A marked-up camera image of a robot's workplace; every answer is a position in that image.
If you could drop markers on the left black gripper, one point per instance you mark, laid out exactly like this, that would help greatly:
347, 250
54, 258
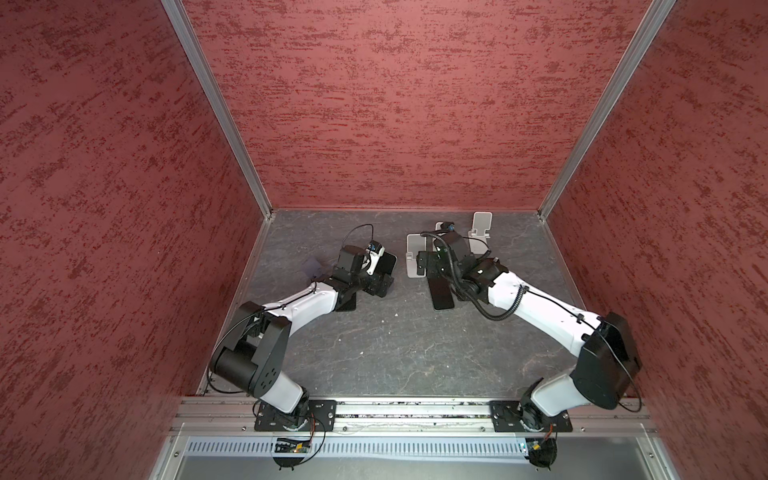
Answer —
375, 279

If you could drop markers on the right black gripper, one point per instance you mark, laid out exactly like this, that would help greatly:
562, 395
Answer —
433, 257

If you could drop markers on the black phone with tag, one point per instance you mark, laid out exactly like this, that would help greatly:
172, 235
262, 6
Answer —
441, 294

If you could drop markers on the white phone stand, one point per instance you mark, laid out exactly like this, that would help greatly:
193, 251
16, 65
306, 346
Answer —
479, 233

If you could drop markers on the round dark purple stand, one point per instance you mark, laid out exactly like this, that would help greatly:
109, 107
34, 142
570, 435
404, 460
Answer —
313, 269

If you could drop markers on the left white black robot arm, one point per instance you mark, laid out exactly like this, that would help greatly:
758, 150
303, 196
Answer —
251, 353

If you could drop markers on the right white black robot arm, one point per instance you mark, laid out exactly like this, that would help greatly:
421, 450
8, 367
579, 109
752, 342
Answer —
607, 361

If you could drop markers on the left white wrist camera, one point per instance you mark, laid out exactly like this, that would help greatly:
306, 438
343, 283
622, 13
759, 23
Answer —
375, 253

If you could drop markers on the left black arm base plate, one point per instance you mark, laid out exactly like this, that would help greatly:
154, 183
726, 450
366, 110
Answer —
324, 415

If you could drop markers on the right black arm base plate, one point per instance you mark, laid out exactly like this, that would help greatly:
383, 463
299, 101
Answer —
510, 416

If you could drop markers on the white slotted cable duct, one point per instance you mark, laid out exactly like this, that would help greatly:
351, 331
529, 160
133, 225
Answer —
504, 450

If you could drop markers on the left circuit board with wires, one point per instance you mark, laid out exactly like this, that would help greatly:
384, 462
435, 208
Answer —
291, 447

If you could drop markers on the circuit board with wires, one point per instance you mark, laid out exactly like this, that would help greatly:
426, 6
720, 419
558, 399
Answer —
291, 447
542, 452

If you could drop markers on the right circuit board with wires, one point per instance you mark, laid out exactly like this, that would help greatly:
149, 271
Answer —
542, 452

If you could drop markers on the aluminium front rail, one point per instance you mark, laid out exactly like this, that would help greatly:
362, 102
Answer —
389, 416

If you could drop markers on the right aluminium corner post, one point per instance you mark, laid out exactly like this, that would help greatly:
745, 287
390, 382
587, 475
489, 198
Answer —
645, 33

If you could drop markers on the aluminium corner post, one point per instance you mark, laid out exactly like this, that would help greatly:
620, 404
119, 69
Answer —
184, 31
645, 33

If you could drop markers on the left aluminium corner post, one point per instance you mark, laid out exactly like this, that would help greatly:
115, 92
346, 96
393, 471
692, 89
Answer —
184, 31

